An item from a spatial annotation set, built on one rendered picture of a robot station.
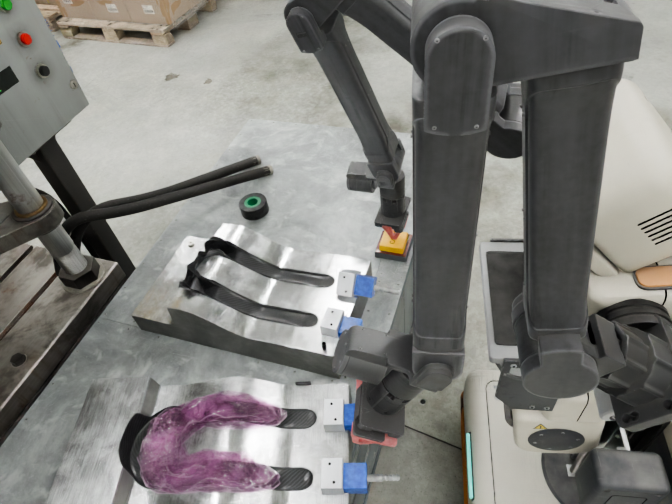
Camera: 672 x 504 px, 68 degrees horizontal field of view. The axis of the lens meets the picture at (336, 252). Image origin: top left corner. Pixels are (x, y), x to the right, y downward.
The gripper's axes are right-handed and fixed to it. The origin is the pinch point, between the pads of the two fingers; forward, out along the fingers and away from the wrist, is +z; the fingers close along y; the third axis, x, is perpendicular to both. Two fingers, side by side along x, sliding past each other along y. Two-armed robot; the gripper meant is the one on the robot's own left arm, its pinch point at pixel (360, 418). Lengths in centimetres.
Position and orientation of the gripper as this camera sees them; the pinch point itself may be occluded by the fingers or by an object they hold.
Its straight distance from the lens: 81.9
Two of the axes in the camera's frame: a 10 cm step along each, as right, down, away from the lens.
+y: -1.1, 7.4, -6.6
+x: 9.3, 3.1, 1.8
